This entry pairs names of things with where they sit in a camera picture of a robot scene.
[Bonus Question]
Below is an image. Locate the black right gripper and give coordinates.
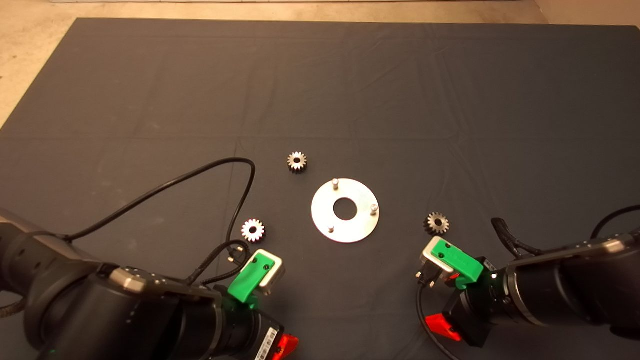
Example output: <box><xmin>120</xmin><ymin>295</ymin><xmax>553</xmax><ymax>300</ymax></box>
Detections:
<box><xmin>426</xmin><ymin>257</ymin><xmax>501</xmax><ymax>348</ymax></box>

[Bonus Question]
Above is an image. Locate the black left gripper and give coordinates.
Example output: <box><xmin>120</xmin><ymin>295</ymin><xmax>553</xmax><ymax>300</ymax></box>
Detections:
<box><xmin>235</xmin><ymin>306</ymin><xmax>300</xmax><ymax>360</ymax></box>

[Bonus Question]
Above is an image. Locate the small steel planetary gear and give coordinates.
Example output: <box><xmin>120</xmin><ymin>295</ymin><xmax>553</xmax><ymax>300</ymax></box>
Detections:
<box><xmin>241</xmin><ymin>218</ymin><xmax>266</xmax><ymax>243</ymax></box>
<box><xmin>287</xmin><ymin>151</ymin><xmax>308</xmax><ymax>174</ymax></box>
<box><xmin>424</xmin><ymin>212</ymin><xmax>450</xmax><ymax>236</ymax></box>

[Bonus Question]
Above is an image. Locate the round metal carrier plate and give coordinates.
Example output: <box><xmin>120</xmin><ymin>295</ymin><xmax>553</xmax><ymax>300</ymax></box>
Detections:
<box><xmin>311</xmin><ymin>178</ymin><xmax>380</xmax><ymax>244</ymax></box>

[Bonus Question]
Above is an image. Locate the dark grey table cloth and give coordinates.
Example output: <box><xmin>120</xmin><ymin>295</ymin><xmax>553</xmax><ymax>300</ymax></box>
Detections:
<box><xmin>0</xmin><ymin>18</ymin><xmax>640</xmax><ymax>360</ymax></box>

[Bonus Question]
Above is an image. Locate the smooth black right camera cable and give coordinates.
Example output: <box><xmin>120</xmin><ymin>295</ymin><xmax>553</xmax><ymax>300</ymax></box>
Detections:
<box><xmin>416</xmin><ymin>205</ymin><xmax>640</xmax><ymax>360</ymax></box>

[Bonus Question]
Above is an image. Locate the smooth black camera cable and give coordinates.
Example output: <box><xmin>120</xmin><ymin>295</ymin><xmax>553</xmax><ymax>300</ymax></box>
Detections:
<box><xmin>60</xmin><ymin>158</ymin><xmax>257</xmax><ymax>263</ymax></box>
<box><xmin>416</xmin><ymin>205</ymin><xmax>640</xmax><ymax>360</ymax></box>

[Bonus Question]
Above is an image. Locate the green right camera mount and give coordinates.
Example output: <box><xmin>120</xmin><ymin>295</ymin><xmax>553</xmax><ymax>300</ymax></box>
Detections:
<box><xmin>431</xmin><ymin>238</ymin><xmax>485</xmax><ymax>290</ymax></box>

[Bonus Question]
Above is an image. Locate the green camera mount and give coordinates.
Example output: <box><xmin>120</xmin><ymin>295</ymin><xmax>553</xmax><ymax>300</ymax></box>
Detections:
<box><xmin>227</xmin><ymin>252</ymin><xmax>276</xmax><ymax>303</ymax></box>
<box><xmin>431</xmin><ymin>238</ymin><xmax>485</xmax><ymax>290</ymax></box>

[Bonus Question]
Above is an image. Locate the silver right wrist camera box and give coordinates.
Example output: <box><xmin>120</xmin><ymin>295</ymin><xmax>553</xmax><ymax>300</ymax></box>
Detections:
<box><xmin>420</xmin><ymin>237</ymin><xmax>456</xmax><ymax>281</ymax></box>

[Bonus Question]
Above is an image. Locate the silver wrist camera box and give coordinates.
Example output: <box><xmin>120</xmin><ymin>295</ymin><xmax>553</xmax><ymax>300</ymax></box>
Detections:
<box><xmin>420</xmin><ymin>237</ymin><xmax>456</xmax><ymax>281</ymax></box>
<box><xmin>240</xmin><ymin>250</ymin><xmax>286</xmax><ymax>296</ymax></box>

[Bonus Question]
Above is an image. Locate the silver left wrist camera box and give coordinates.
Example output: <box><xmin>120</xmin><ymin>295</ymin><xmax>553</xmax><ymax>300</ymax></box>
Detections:
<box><xmin>240</xmin><ymin>250</ymin><xmax>286</xmax><ymax>296</ymax></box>

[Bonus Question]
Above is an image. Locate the green left camera mount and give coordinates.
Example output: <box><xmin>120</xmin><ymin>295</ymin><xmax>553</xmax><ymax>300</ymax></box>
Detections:
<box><xmin>227</xmin><ymin>252</ymin><xmax>276</xmax><ymax>303</ymax></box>

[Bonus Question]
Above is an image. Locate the braided black right wrist cable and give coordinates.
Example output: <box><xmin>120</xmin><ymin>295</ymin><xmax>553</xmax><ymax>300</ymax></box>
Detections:
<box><xmin>491</xmin><ymin>217</ymin><xmax>543</xmax><ymax>261</ymax></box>

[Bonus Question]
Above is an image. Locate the braided black wrist cable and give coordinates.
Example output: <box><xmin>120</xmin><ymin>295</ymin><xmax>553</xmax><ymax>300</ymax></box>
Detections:
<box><xmin>491</xmin><ymin>217</ymin><xmax>543</xmax><ymax>261</ymax></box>
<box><xmin>187</xmin><ymin>242</ymin><xmax>251</xmax><ymax>288</ymax></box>

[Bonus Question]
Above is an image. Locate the braided black left wrist cable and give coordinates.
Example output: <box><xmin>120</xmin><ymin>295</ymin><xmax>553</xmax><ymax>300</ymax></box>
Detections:
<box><xmin>187</xmin><ymin>242</ymin><xmax>251</xmax><ymax>288</ymax></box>

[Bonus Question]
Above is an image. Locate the smooth black left camera cable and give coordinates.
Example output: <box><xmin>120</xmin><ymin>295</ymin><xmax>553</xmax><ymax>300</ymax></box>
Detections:
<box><xmin>60</xmin><ymin>158</ymin><xmax>257</xmax><ymax>263</ymax></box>

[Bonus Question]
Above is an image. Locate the braided black arm base hose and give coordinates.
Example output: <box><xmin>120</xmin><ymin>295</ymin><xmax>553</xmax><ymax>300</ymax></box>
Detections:
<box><xmin>0</xmin><ymin>299</ymin><xmax>27</xmax><ymax>319</ymax></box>

